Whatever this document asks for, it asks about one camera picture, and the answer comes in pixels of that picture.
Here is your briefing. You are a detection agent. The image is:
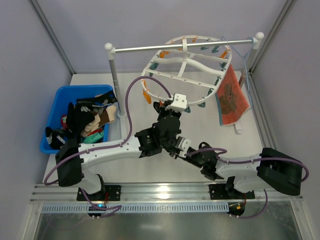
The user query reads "beige brown striped sock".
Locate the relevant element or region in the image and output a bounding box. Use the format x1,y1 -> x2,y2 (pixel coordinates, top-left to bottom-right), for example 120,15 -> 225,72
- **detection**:
99,105 -> 117,127

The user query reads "black blue sport sock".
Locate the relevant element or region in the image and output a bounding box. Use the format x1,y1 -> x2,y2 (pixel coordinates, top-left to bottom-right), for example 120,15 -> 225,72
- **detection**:
45,127 -> 66,150
76,90 -> 118,108

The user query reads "white oval clip hanger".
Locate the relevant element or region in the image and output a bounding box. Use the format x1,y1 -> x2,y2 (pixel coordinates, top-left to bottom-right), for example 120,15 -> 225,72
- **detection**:
152,46 -> 225,112

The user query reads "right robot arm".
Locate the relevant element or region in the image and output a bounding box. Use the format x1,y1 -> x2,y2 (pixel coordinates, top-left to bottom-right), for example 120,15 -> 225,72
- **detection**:
167,142 -> 303,199

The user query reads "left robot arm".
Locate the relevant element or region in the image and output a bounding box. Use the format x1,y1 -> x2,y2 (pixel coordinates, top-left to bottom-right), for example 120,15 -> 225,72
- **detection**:
55,100 -> 187,195

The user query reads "pile of socks in bin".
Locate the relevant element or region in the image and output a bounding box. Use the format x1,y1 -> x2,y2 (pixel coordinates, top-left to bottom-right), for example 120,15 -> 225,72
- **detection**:
40,84 -> 118,154

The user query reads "orange bear towel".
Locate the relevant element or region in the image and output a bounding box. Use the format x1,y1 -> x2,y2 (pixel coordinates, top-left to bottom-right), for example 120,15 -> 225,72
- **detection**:
215,64 -> 250,126

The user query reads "white drying rack stand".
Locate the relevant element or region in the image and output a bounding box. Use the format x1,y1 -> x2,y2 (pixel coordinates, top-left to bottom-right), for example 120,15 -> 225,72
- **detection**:
104,31 -> 265,136

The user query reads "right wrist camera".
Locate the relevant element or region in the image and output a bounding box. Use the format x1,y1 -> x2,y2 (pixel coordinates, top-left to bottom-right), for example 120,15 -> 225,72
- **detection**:
175,136 -> 191,153

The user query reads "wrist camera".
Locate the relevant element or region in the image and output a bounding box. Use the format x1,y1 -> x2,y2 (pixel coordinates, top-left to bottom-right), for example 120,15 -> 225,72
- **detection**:
175,136 -> 191,153
165,93 -> 188,113

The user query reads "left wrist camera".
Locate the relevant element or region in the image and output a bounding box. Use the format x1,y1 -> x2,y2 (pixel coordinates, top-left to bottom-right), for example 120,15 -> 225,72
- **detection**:
165,93 -> 188,113

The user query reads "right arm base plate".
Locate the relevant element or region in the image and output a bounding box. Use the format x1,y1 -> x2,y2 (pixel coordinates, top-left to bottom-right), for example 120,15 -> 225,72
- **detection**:
208,183 -> 255,200

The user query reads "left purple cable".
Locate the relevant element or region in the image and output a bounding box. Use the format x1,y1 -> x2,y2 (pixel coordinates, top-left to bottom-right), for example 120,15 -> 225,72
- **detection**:
43,76 -> 173,186

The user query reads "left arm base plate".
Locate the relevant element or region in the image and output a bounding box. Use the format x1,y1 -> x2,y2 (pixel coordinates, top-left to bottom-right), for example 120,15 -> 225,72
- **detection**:
87,184 -> 122,202

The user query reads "blue wire hanger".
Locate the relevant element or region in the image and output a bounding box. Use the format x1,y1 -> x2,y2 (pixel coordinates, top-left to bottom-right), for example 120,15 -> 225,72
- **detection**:
230,37 -> 254,109

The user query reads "aluminium rail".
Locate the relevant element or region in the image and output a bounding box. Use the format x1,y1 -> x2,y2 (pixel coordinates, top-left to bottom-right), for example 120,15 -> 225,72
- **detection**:
29,182 -> 305,205

